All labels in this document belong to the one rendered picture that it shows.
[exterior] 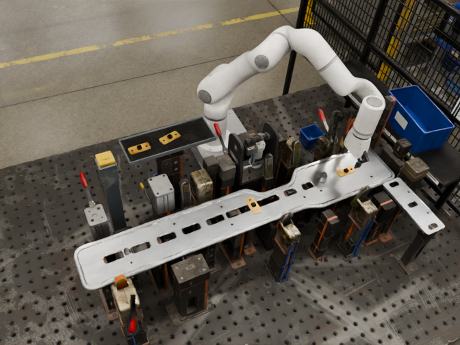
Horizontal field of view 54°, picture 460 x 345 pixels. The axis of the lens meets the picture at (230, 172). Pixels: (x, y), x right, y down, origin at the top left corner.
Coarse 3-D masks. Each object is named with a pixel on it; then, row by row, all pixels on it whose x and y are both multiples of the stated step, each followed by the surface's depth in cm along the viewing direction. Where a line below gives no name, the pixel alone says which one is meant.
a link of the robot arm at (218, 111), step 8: (224, 64) 209; (216, 72) 205; (232, 96) 215; (208, 104) 216; (216, 104) 215; (224, 104) 215; (208, 112) 216; (216, 112) 215; (224, 112) 216; (216, 120) 218
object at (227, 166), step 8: (224, 160) 189; (224, 168) 186; (232, 168) 187; (216, 176) 194; (224, 176) 188; (232, 176) 191; (216, 184) 199; (224, 184) 192; (232, 184) 195; (216, 192) 203; (224, 192) 199; (216, 216) 213
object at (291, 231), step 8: (280, 224) 174; (288, 224) 178; (280, 232) 176; (288, 232) 172; (296, 232) 172; (280, 240) 179; (288, 240) 172; (296, 240) 174; (280, 248) 182; (288, 248) 176; (272, 256) 192; (280, 256) 185; (288, 256) 180; (272, 264) 194; (280, 264) 187; (288, 264) 190; (272, 272) 197; (280, 272) 191; (288, 272) 192; (280, 280) 196; (288, 280) 197
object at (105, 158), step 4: (104, 152) 177; (108, 152) 177; (96, 156) 175; (100, 156) 175; (104, 156) 175; (108, 156) 175; (112, 156) 175; (100, 160) 174; (104, 160) 174; (108, 160) 174; (112, 160) 174; (100, 164) 172; (104, 164) 173
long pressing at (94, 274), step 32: (320, 160) 203; (352, 160) 205; (256, 192) 189; (320, 192) 191; (352, 192) 193; (160, 224) 176; (192, 224) 177; (224, 224) 178; (256, 224) 179; (96, 256) 165; (128, 256) 165; (160, 256) 166; (96, 288) 157
